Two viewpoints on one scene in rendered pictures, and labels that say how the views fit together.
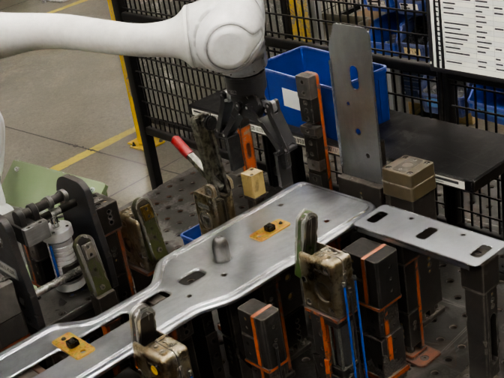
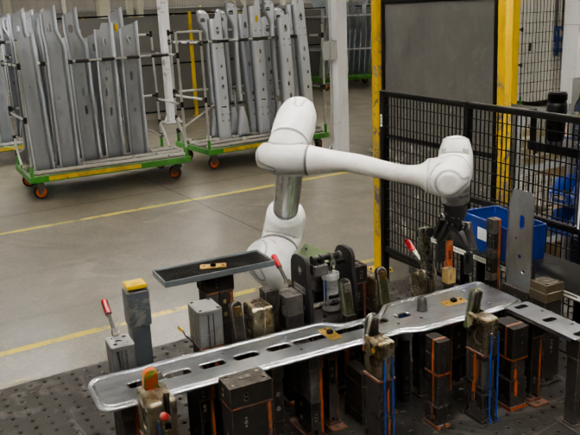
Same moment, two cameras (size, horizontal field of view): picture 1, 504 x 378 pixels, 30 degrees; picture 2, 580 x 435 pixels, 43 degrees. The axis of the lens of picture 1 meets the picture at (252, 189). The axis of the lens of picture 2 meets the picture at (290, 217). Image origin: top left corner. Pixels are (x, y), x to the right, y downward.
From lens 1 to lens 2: 0.69 m
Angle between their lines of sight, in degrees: 16
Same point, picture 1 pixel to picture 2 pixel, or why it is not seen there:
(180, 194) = (400, 289)
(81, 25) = (369, 161)
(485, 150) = not seen: outside the picture
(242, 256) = (434, 311)
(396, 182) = (537, 289)
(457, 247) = (566, 329)
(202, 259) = (409, 308)
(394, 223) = (531, 311)
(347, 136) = (512, 258)
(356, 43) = (526, 201)
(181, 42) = (423, 177)
